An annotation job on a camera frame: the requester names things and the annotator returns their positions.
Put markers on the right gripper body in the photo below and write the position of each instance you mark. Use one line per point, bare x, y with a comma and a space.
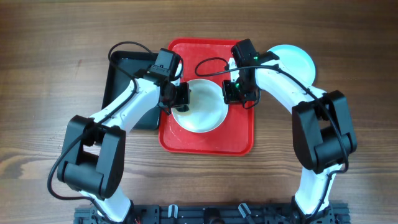
237, 93

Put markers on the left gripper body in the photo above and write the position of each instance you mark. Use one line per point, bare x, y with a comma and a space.
176, 98

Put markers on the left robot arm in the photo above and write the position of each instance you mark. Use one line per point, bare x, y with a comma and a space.
92, 158

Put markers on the white round plate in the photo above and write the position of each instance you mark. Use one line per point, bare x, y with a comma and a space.
206, 110

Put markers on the light blue plate front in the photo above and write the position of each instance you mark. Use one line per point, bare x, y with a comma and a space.
297, 61

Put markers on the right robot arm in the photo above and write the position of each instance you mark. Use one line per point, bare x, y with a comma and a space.
322, 128

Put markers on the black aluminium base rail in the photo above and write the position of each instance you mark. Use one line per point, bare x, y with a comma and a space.
243, 213

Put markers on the black rectangular tray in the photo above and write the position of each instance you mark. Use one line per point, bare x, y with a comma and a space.
117, 82

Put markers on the red plastic tray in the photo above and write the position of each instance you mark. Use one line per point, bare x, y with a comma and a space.
235, 135

